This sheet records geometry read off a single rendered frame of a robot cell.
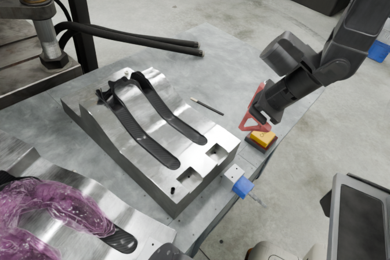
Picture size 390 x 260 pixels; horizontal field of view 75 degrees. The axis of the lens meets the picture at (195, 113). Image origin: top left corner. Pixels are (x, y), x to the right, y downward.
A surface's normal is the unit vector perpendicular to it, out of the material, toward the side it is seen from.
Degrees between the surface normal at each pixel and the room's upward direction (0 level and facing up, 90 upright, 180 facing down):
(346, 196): 0
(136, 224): 0
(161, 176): 0
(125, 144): 14
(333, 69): 90
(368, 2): 87
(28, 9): 90
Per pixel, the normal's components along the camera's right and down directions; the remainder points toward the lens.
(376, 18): -0.35, 0.52
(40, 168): 0.12, -0.69
